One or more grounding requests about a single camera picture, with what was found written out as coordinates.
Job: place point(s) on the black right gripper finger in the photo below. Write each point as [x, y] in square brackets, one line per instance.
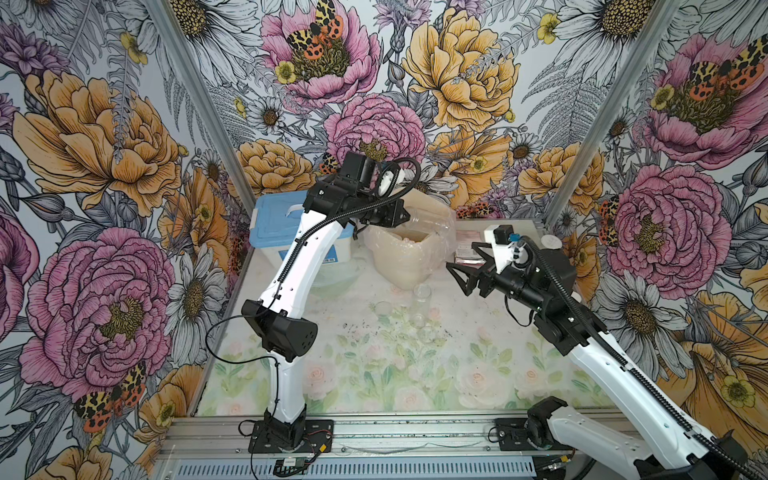
[482, 285]
[468, 276]

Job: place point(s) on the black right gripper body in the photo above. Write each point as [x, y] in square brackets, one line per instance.
[514, 282]

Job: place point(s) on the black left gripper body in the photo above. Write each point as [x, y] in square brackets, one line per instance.
[384, 215]

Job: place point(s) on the clear jar with dried flowers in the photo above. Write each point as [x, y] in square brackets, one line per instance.
[420, 305]

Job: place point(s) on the tall jar with white lid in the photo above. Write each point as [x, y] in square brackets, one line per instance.
[551, 242]

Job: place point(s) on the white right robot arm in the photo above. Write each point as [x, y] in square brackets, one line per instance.
[670, 444]

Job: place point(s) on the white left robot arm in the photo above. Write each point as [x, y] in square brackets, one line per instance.
[362, 192]

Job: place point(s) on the pink tea packet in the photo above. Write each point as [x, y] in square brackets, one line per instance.
[465, 254]

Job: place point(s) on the bin with plastic liner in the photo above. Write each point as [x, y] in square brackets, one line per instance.
[408, 254]

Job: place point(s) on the blue lidded storage box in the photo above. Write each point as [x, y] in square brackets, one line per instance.
[274, 223]

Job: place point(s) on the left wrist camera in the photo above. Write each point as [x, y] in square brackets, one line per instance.
[387, 180]

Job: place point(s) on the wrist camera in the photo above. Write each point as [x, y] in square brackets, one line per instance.
[507, 247]
[387, 180]

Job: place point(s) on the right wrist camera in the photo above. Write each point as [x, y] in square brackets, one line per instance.
[507, 247]

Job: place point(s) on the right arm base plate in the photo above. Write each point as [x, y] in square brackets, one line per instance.
[526, 434]

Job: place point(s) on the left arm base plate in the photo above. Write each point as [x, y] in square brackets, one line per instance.
[302, 437]

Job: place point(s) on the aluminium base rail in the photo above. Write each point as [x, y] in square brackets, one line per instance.
[451, 446]

